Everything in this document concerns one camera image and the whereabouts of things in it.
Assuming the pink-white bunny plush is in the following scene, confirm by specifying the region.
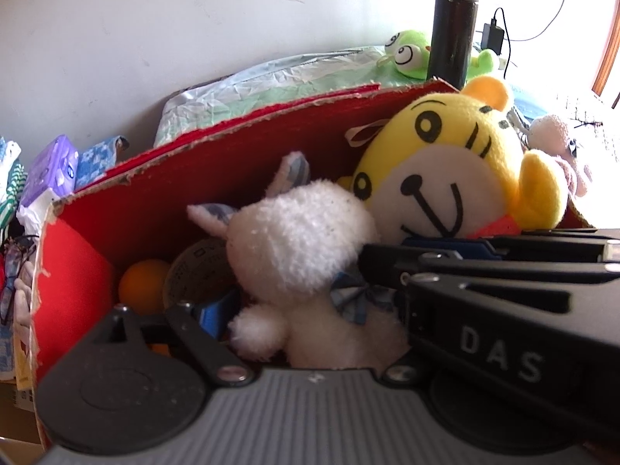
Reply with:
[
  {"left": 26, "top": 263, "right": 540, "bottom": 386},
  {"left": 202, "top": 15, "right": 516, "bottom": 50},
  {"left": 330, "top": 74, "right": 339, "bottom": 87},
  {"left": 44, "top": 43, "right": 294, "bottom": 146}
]
[{"left": 527, "top": 114, "right": 593, "bottom": 197}]

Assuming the white bunny plush blue bow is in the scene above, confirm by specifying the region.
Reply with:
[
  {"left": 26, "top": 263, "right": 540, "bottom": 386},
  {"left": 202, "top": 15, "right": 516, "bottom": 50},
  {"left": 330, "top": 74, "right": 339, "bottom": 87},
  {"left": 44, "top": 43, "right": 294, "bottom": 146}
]
[{"left": 186, "top": 151, "right": 409, "bottom": 373}]

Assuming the round tin can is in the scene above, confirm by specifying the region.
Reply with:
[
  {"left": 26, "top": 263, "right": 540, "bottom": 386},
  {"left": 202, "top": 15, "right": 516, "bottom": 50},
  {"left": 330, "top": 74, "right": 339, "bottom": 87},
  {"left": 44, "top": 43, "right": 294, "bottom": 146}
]
[{"left": 163, "top": 237, "right": 235, "bottom": 308}]

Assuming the orange ball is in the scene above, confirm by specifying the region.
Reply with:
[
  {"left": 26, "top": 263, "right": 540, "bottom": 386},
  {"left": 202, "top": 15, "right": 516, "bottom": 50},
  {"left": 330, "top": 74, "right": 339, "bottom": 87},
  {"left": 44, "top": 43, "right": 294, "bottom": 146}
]
[{"left": 118, "top": 259, "right": 170, "bottom": 316}]

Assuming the red cardboard box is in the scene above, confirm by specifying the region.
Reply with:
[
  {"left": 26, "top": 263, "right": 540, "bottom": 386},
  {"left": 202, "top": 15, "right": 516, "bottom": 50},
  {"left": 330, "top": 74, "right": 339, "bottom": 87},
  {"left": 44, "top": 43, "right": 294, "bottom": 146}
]
[{"left": 29, "top": 79, "right": 595, "bottom": 448}]

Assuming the yellow tiger plush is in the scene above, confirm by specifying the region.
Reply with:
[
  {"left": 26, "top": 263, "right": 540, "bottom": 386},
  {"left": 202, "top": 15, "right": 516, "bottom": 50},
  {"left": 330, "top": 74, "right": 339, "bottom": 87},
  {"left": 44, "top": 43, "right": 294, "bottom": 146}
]
[{"left": 340, "top": 76, "right": 568, "bottom": 245}]

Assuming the blue patterned package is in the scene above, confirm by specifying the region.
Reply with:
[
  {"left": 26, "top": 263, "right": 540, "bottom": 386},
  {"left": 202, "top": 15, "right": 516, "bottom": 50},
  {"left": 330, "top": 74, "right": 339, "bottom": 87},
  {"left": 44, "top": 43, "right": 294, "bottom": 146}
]
[{"left": 75, "top": 136, "right": 129, "bottom": 191}]

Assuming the purple tissue pack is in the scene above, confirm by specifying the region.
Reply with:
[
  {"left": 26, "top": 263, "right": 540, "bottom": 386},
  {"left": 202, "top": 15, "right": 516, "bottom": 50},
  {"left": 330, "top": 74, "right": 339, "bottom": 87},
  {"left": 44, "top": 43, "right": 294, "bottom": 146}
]
[{"left": 17, "top": 134, "right": 79, "bottom": 235}]

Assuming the green patterned tablecloth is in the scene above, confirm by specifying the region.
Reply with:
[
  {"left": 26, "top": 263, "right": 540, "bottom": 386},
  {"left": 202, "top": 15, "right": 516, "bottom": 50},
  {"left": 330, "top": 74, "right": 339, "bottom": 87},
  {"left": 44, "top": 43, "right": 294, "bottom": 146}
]
[{"left": 153, "top": 46, "right": 423, "bottom": 147}]

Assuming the pile of folded clothes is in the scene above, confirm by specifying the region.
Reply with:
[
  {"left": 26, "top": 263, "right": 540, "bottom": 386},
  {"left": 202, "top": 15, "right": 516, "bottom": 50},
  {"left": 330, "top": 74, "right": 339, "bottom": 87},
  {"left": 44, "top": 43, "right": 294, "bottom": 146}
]
[{"left": 0, "top": 138, "right": 28, "bottom": 229}]

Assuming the black charger adapter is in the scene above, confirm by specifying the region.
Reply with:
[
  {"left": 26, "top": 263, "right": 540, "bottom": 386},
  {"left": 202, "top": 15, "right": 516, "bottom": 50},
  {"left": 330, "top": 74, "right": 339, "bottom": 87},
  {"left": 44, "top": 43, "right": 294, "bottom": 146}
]
[{"left": 480, "top": 10, "right": 505, "bottom": 56}]

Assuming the black thermos bottle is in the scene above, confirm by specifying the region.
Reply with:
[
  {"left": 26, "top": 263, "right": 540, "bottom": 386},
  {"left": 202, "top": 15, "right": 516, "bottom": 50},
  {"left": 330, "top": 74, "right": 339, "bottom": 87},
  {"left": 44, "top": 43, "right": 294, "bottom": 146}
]
[{"left": 427, "top": 0, "right": 479, "bottom": 90}]

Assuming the green frog plush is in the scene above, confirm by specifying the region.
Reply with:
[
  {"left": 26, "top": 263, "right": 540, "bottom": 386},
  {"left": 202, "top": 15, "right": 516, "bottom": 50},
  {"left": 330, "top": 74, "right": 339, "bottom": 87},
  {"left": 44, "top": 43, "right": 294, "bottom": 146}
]
[{"left": 377, "top": 29, "right": 500, "bottom": 82}]

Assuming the black charger cable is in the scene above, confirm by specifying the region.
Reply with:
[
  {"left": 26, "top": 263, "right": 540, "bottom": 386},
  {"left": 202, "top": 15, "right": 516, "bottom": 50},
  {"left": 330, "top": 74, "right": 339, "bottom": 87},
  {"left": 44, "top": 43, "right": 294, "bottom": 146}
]
[{"left": 493, "top": 0, "right": 569, "bottom": 79}]

